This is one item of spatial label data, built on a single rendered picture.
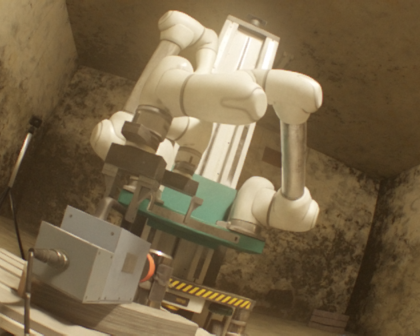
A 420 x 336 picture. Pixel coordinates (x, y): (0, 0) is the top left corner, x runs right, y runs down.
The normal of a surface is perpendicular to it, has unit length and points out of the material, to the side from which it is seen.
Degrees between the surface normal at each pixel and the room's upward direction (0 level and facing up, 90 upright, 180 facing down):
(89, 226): 90
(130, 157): 90
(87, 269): 90
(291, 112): 156
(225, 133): 90
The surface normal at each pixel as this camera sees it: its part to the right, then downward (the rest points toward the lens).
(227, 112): -0.29, 0.55
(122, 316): 0.54, -0.05
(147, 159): -0.14, -0.31
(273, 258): 0.16, -0.22
